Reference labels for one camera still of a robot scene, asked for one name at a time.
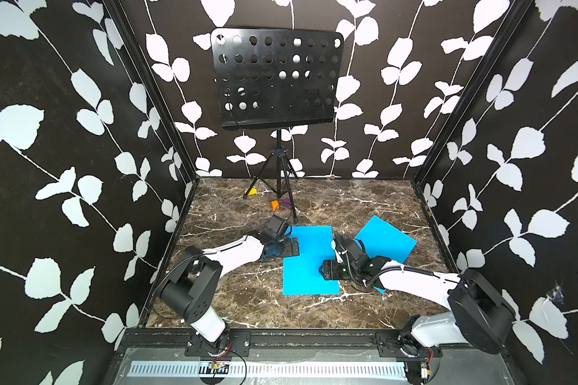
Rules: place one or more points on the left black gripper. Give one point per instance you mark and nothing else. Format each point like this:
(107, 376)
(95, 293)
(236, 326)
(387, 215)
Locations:
(288, 250)

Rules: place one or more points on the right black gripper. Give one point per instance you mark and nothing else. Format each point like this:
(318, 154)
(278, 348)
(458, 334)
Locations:
(330, 267)

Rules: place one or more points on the cyan paper sheet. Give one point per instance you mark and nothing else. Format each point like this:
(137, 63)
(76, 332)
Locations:
(301, 274)
(379, 238)

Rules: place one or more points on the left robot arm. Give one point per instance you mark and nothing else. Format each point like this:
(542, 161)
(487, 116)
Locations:
(190, 286)

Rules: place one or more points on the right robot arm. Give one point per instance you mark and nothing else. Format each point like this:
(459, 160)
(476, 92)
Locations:
(476, 313)

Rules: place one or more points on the yellow block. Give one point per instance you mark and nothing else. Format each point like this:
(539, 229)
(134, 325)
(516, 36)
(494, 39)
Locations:
(250, 192)

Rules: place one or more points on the black perforated music stand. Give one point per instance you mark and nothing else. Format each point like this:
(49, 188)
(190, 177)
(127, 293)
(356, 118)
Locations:
(276, 79)

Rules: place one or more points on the white slotted cable duct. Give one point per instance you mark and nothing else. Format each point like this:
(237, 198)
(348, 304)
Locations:
(368, 370)

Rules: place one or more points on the black front mounting rail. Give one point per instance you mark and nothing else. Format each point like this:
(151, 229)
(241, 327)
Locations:
(244, 342)

